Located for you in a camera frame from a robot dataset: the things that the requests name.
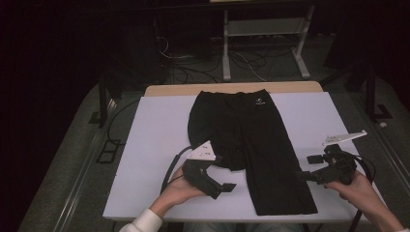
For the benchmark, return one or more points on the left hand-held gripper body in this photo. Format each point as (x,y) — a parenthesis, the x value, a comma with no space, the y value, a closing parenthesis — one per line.
(198,175)

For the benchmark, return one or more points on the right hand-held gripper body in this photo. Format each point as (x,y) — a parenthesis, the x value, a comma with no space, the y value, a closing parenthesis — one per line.
(338,170)

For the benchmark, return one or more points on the black pants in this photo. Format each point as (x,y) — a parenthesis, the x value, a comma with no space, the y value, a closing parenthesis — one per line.
(257,145)

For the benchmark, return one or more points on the person's left hand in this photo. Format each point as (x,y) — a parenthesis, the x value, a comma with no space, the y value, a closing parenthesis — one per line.
(177,193)

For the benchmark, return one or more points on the person's right hand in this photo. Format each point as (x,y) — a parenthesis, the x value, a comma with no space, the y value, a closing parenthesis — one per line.
(361,193)

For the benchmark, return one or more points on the small white round object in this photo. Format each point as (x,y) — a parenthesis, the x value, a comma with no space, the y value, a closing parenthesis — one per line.
(382,124)

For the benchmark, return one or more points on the black metal stand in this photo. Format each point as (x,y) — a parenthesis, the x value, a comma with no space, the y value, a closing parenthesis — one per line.
(370,93)
(103,103)

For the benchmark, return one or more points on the white metal stand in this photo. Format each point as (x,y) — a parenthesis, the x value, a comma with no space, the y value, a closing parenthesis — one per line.
(264,26)

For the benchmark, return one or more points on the black floor bracket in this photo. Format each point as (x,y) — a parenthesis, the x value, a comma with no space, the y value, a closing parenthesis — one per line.
(102,158)

